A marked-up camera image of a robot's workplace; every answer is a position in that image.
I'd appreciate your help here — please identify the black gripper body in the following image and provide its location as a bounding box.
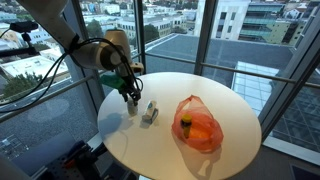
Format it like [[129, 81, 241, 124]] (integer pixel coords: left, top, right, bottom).
[[114, 63, 143, 100]]

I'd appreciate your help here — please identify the small white pill bottle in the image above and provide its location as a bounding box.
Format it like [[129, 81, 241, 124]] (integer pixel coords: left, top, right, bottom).
[[126, 98, 139, 117]]

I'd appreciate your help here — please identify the yellow capped dark bottle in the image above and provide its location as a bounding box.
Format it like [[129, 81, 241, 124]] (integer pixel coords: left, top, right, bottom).
[[180, 113, 193, 140]]

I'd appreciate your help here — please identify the white and blue carton box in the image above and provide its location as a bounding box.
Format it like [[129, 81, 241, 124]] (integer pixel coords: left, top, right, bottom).
[[141, 100, 160, 125]]

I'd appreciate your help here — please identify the round white table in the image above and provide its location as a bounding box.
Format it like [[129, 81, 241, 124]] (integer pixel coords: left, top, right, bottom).
[[96, 71, 263, 180]]

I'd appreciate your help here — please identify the orange plastic bag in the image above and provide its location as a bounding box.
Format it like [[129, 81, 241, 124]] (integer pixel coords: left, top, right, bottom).
[[171, 94, 225, 154]]

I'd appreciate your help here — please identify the grey window handrail bar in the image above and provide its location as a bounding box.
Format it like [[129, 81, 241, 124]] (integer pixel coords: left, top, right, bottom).
[[0, 75, 96, 124], [145, 52, 320, 89]]

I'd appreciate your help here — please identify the beige wrist camera module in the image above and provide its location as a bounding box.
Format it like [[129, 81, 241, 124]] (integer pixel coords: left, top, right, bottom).
[[129, 61, 145, 74]]

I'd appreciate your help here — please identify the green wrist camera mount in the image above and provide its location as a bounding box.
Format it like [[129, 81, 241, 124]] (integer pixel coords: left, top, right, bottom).
[[99, 73, 127, 91]]

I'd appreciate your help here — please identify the grey window mullion post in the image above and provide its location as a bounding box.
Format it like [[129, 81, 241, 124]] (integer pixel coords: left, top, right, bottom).
[[193, 0, 219, 76]]

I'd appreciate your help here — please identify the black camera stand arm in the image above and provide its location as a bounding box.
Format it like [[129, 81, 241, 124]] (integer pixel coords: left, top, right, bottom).
[[0, 32, 41, 59]]

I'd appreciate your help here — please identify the black external camera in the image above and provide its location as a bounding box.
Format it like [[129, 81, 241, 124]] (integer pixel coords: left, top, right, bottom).
[[9, 20, 40, 34]]

